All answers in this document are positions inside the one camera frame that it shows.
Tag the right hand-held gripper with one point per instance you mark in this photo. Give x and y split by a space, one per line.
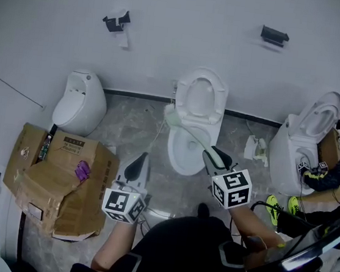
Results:
231 189

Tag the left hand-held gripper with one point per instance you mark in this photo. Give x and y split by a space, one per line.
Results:
123 203

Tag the white toilet bowl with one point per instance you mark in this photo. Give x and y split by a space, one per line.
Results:
191 162

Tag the green white toilet brush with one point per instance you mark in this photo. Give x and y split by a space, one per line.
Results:
173 118

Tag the person's left forearm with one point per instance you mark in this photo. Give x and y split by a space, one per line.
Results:
116 246

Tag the person's right forearm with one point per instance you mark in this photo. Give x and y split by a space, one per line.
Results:
254 227

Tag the white toilet with raised lid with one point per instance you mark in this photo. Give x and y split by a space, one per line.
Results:
288 147

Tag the crumpled white packaging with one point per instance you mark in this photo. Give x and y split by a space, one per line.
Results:
253 148

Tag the person's black shoe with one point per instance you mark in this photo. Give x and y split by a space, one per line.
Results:
203 210

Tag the purple crumpled wrapper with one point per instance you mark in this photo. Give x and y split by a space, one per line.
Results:
82 170

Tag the large brown cardboard box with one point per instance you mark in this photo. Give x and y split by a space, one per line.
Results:
63 199

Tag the metal water valve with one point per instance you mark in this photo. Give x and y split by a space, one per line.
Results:
174 88

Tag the white egg-shaped urinal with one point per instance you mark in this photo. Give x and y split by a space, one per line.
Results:
80 106

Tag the clear plastic bottle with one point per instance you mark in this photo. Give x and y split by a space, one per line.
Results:
45 147

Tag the person's black clothing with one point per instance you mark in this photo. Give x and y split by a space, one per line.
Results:
186 257

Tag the small white tape roll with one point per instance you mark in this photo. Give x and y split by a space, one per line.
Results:
25 151

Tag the small brown cardboard box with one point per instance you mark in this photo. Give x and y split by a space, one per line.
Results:
329 149

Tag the black glossy device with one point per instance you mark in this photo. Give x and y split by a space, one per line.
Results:
313 242

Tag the black paper holder with paper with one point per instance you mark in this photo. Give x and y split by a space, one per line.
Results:
116 21

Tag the white switch plate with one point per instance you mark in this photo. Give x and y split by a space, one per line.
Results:
34 210

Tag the black empty wall holder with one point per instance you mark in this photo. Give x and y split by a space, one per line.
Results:
273 34

